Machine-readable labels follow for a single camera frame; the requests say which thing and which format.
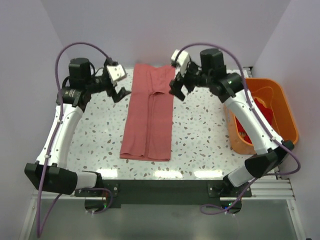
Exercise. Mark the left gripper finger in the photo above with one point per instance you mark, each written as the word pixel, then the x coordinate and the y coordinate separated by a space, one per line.
pixel 118 96
pixel 111 91

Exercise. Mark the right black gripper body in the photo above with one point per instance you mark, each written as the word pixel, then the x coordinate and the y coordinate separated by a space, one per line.
pixel 183 81

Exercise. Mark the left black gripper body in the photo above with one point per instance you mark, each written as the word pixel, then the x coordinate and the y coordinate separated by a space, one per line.
pixel 111 88

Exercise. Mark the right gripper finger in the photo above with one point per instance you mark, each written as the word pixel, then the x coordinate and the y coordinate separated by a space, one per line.
pixel 190 86
pixel 176 89

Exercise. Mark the pink t shirt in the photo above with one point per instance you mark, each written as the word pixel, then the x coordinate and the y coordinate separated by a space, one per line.
pixel 148 129

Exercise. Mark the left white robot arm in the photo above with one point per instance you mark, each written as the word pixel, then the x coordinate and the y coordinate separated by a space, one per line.
pixel 49 173

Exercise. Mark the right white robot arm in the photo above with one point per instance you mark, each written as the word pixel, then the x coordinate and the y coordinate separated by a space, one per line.
pixel 270 148

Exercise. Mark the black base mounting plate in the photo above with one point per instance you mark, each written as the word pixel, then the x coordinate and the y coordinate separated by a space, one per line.
pixel 116 193

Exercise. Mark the orange plastic bin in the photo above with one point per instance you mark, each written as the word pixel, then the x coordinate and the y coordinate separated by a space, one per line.
pixel 272 102

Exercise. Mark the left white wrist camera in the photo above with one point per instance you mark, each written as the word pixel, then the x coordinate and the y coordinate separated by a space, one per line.
pixel 116 73

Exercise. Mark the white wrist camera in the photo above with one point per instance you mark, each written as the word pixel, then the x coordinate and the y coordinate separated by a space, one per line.
pixel 180 60
pixel 116 73

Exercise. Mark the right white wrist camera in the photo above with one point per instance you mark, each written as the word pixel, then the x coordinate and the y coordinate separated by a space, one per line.
pixel 180 60

